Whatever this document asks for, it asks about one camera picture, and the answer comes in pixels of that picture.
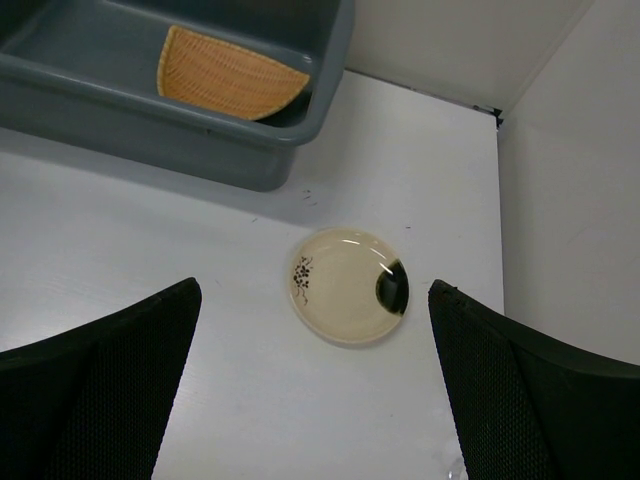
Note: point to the grey plastic bin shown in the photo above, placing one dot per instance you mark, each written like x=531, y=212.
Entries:
x=86, y=73

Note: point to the cream plate with black pattern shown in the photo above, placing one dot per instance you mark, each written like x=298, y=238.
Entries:
x=348, y=286

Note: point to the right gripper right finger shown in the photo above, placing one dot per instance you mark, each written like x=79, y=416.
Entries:
x=528, y=406

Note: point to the orange woven fan basket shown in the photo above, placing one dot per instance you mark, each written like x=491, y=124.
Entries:
x=223, y=77

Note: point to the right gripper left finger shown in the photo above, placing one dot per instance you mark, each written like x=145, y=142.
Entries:
x=94, y=402

